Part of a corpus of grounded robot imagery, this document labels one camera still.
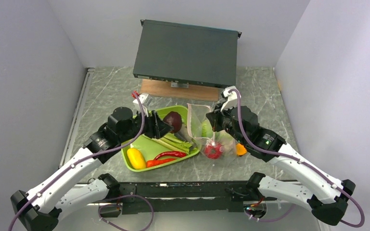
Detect wooden board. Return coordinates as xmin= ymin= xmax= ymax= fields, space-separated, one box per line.
xmin=139 ymin=79 xmax=220 ymax=101

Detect orange red chili pepper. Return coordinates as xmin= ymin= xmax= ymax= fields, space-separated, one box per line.
xmin=146 ymin=158 xmax=176 ymax=168

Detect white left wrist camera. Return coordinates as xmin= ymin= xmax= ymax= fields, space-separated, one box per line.
xmin=132 ymin=91 xmax=151 ymax=117

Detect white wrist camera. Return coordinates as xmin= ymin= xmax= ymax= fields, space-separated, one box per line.
xmin=132 ymin=91 xmax=151 ymax=117
xmin=220 ymin=86 xmax=238 ymax=112

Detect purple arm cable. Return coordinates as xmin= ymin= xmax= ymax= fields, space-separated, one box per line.
xmin=228 ymin=89 xmax=365 ymax=228
xmin=8 ymin=94 xmax=147 ymax=231

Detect red tomato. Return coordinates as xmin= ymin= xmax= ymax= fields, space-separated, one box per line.
xmin=203 ymin=143 xmax=223 ymax=159

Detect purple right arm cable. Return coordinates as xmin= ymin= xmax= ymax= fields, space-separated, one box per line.
xmin=228 ymin=89 xmax=365 ymax=228

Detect dark grey rack device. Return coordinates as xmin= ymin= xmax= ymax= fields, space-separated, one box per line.
xmin=133 ymin=19 xmax=241 ymax=89

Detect green plastic tray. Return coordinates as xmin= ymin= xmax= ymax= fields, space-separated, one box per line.
xmin=121 ymin=105 xmax=201 ymax=173

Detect orange pumpkin slice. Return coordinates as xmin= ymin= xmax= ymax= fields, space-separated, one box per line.
xmin=235 ymin=143 xmax=248 ymax=156

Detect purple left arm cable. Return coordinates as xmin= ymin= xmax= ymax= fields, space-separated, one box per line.
xmin=8 ymin=94 xmax=147 ymax=231

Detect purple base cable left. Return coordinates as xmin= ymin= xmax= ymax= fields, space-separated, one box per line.
xmin=97 ymin=195 xmax=154 ymax=231

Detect green cabbage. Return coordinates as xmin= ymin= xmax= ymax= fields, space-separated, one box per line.
xmin=201 ymin=121 xmax=213 ymax=138

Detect yellow bell pepper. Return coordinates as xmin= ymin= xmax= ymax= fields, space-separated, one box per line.
xmin=127 ymin=148 xmax=146 ymax=170

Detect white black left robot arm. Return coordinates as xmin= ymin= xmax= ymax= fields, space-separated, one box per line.
xmin=9 ymin=107 xmax=174 ymax=231

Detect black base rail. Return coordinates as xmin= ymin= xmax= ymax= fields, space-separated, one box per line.
xmin=101 ymin=180 xmax=264 ymax=215

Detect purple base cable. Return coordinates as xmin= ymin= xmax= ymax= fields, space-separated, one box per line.
xmin=245 ymin=201 xmax=297 ymax=223
xmin=97 ymin=195 xmax=154 ymax=231

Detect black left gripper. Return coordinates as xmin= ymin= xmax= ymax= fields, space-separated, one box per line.
xmin=119 ymin=106 xmax=173 ymax=143

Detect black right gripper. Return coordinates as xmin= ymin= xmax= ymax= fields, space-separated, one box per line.
xmin=206 ymin=101 xmax=247 ymax=145

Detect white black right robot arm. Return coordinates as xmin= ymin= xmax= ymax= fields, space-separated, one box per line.
xmin=206 ymin=106 xmax=355 ymax=226

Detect clear pink zip top bag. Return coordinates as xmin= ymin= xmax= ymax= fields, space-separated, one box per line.
xmin=186 ymin=103 xmax=237 ymax=161

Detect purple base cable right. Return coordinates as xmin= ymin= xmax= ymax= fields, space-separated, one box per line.
xmin=245 ymin=201 xmax=297 ymax=223

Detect grey toy fish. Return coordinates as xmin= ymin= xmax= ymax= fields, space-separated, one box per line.
xmin=174 ymin=126 xmax=193 ymax=143

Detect green celery stalks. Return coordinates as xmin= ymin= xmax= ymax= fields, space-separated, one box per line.
xmin=152 ymin=133 xmax=195 ymax=154

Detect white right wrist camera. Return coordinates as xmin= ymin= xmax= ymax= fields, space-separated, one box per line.
xmin=220 ymin=86 xmax=238 ymax=112

